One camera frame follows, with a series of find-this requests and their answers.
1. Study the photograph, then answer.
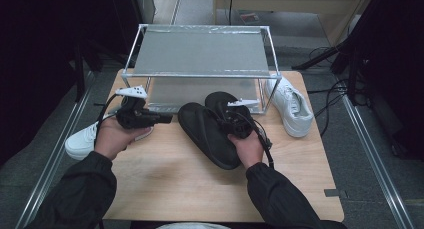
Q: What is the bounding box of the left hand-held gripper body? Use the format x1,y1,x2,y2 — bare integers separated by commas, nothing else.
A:
115,85,158,130

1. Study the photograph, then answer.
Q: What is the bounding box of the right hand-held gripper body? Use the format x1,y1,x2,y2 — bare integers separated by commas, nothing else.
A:
221,98,260,139

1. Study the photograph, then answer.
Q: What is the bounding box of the black slipper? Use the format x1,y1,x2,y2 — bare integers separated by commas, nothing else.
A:
177,102,243,171
204,91,255,123

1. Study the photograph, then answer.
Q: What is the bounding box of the white sneaker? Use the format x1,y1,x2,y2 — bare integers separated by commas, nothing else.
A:
64,119,155,161
265,76,315,139

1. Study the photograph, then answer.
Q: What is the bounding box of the metal frame shoe rack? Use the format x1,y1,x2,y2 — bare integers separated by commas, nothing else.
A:
120,23,283,116

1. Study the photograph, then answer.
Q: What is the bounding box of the person's left hand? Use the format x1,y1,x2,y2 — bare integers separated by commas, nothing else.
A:
94,117,153,161

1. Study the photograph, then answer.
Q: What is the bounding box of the person's right hand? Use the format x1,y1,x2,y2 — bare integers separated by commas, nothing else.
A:
228,131,265,170

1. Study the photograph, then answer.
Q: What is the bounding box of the small red dark object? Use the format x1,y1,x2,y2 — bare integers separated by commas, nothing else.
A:
239,12,261,26

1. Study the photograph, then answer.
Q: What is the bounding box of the black tripod stand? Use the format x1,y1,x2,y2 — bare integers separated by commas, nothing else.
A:
292,35,371,107

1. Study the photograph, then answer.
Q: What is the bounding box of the person's white garment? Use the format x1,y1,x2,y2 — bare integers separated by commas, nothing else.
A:
155,222,228,229

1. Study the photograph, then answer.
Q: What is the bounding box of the grey cabinet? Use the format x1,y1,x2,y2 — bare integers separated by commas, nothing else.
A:
134,0,157,25

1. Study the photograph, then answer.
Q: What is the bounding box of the black curtain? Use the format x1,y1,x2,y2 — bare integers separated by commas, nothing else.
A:
346,0,424,161
0,0,141,163

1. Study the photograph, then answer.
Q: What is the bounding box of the grey tape strip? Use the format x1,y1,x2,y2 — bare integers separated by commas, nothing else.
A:
324,188,348,199

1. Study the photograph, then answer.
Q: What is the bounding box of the left hand-held gripper cable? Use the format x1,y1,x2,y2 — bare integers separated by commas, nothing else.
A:
94,93,121,147

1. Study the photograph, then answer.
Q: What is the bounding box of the black floor cable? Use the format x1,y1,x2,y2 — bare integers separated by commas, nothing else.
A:
305,45,355,138

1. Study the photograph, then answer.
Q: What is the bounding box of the metal floor rail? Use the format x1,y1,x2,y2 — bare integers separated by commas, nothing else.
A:
341,95,416,229
14,70,98,229

